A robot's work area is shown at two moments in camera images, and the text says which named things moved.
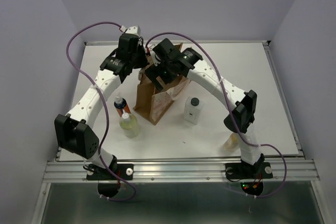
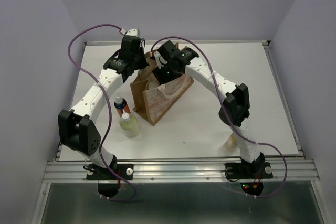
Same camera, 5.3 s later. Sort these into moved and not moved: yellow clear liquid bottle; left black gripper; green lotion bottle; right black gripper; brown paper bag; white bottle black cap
Moved: white bottle black cap; brown paper bag
Not moved: yellow clear liquid bottle; right black gripper; green lotion bottle; left black gripper
